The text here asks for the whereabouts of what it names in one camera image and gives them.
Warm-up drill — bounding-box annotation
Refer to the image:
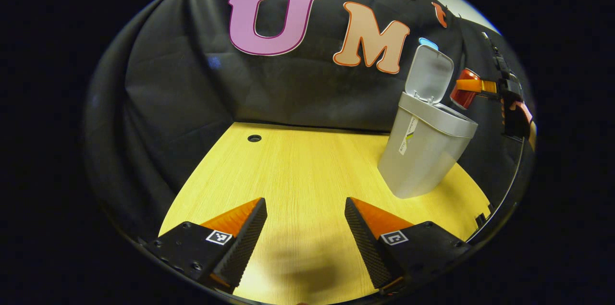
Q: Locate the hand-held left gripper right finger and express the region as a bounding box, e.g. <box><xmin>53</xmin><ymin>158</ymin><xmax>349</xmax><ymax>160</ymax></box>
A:
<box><xmin>344</xmin><ymin>197</ymin><xmax>474</xmax><ymax>296</ymax></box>

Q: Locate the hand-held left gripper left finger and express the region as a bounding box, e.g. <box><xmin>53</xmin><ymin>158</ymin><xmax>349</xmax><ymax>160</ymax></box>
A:
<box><xmin>144</xmin><ymin>197</ymin><xmax>268</xmax><ymax>295</ymax></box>

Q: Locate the red pop can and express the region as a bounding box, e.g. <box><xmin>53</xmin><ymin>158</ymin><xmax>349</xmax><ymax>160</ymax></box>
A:
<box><xmin>450</xmin><ymin>68</ymin><xmax>481</xmax><ymax>110</ymax></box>

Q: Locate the white desktop garbage bin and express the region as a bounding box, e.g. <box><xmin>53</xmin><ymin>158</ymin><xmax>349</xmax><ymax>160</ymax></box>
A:
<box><xmin>377</xmin><ymin>45</ymin><xmax>479</xmax><ymax>199</ymax></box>

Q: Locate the wooden desktop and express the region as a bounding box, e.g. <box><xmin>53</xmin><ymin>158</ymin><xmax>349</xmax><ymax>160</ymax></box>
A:
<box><xmin>159</xmin><ymin>122</ymin><xmax>491</xmax><ymax>305</ymax></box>

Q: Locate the black backdrop cloth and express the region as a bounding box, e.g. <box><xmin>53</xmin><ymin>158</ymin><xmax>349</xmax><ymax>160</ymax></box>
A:
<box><xmin>84</xmin><ymin>0</ymin><xmax>534</xmax><ymax>243</ymax></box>

